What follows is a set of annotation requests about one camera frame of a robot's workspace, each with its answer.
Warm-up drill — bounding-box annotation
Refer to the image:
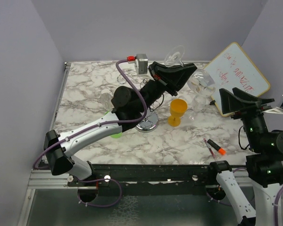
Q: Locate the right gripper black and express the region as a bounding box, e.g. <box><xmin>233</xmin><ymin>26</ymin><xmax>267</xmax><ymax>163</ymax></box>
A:
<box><xmin>219</xmin><ymin>86</ymin><xmax>274</xmax><ymax>150</ymax></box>

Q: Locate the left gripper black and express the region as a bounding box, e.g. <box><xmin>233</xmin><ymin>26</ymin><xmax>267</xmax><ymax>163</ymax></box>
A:
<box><xmin>137</xmin><ymin>62</ymin><xmax>197</xmax><ymax>113</ymax></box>

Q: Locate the clear wine glass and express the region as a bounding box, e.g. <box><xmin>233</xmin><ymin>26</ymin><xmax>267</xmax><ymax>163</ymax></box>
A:
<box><xmin>189</xmin><ymin>95</ymin><xmax>207</xmax><ymax>120</ymax></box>
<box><xmin>164</xmin><ymin>45</ymin><xmax>217</xmax><ymax>97</ymax></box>

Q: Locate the clear tall glass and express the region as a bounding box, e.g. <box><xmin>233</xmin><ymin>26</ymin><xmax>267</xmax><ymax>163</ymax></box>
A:
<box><xmin>100</xmin><ymin>93</ymin><xmax>113</xmax><ymax>111</ymax></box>

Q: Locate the green plastic wine glass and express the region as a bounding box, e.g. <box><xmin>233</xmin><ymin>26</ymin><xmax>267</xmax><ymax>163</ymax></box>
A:
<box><xmin>104</xmin><ymin>112</ymin><xmax>122</xmax><ymax>138</ymax></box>

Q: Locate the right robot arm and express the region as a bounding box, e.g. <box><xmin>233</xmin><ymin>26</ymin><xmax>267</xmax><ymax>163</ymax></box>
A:
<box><xmin>207</xmin><ymin>88</ymin><xmax>283</xmax><ymax>226</ymax></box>

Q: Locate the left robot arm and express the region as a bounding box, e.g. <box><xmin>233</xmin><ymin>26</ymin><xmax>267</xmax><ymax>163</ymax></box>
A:
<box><xmin>44</xmin><ymin>60</ymin><xmax>197</xmax><ymax>186</ymax></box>

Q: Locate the chrome wine glass rack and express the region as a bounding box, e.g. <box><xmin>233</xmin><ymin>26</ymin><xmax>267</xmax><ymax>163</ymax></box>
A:
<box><xmin>127</xmin><ymin>75</ymin><xmax>165</xmax><ymax>133</ymax></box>

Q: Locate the right orange plastic goblet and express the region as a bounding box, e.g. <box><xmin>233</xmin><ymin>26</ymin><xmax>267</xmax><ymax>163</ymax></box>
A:
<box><xmin>167</xmin><ymin>99</ymin><xmax>188</xmax><ymax>127</ymax></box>

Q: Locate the red pen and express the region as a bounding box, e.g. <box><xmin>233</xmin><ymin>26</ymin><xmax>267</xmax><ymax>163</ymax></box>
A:
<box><xmin>203</xmin><ymin>138</ymin><xmax>216</xmax><ymax>159</ymax></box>

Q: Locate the black orange highlighter marker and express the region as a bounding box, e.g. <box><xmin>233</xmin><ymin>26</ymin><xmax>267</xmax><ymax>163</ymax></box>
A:
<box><xmin>208</xmin><ymin>139</ymin><xmax>226</xmax><ymax>155</ymax></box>

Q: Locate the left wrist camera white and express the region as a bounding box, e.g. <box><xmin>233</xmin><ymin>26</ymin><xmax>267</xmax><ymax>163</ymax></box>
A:
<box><xmin>134</xmin><ymin>54</ymin><xmax>148</xmax><ymax>75</ymax></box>

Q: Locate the small whiteboard yellow frame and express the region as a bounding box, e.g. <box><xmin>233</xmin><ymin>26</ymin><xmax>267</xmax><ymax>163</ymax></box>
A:
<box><xmin>204</xmin><ymin>42</ymin><xmax>270</xmax><ymax>117</ymax></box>

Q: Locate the black front rail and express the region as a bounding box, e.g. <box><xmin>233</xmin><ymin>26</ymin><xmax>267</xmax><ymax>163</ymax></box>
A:
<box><xmin>68</xmin><ymin>162</ymin><xmax>248</xmax><ymax>196</ymax></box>

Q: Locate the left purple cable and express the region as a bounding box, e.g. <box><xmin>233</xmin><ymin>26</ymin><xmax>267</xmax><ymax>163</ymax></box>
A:
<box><xmin>33</xmin><ymin>55</ymin><xmax>148</xmax><ymax>170</ymax></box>

